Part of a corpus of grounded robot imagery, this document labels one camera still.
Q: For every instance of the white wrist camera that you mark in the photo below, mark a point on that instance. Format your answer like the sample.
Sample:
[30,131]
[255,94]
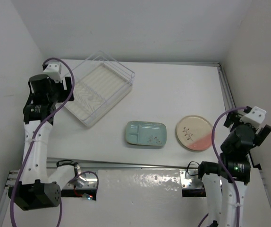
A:
[53,71]
[255,117]

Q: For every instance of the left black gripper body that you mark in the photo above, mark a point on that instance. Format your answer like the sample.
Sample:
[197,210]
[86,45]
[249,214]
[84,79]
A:
[57,94]

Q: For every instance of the white front cover board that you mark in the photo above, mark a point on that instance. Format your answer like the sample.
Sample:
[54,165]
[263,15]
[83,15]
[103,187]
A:
[125,198]

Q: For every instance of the teal dotted rectangular plate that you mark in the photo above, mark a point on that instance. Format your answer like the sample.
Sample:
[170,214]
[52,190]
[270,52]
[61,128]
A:
[146,133]

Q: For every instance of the aluminium table frame rails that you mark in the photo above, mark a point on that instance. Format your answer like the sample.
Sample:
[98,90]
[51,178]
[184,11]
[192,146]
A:
[229,103]

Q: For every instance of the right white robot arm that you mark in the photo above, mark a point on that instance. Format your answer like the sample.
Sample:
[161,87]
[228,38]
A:
[225,182]

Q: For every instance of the teal divided rectangular plate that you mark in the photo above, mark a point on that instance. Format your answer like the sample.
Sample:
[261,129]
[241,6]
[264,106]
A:
[128,139]

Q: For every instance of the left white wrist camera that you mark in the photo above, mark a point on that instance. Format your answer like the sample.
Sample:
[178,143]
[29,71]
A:
[53,71]

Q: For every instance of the pink and cream round plate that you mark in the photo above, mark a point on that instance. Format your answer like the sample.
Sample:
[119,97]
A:
[194,133]

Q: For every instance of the clear wire dish rack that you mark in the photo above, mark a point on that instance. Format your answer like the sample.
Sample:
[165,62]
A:
[100,83]

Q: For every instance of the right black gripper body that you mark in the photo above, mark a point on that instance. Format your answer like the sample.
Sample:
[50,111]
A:
[233,116]

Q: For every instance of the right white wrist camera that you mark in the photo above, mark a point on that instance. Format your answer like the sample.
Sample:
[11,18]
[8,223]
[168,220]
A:
[255,117]

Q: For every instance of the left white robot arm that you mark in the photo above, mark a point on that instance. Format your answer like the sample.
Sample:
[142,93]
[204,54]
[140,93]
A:
[34,188]

